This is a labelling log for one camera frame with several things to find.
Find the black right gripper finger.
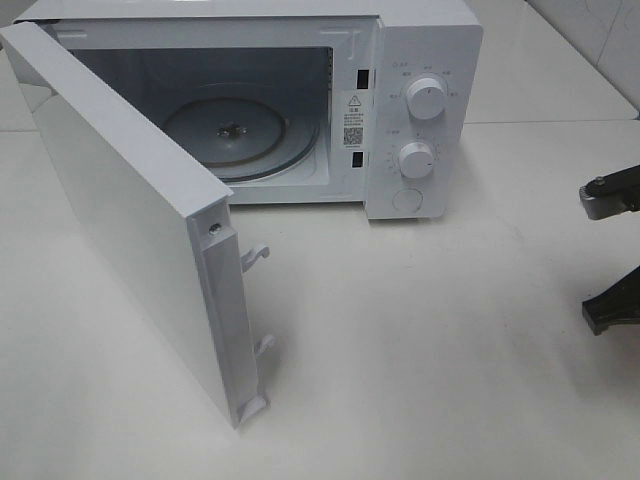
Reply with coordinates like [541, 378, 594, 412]
[582, 277, 639, 336]

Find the round white door release button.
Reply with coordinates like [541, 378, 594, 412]
[392, 188, 423, 217]

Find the white timer knob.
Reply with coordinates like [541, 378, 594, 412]
[398, 142, 435, 179]

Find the white upper power knob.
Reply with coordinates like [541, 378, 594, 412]
[405, 76, 447, 120]

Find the white microwave oven body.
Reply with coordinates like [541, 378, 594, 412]
[9, 1, 483, 220]

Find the glass microwave turntable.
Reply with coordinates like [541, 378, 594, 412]
[163, 97, 320, 183]

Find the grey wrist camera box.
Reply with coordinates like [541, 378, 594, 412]
[579, 166, 639, 220]

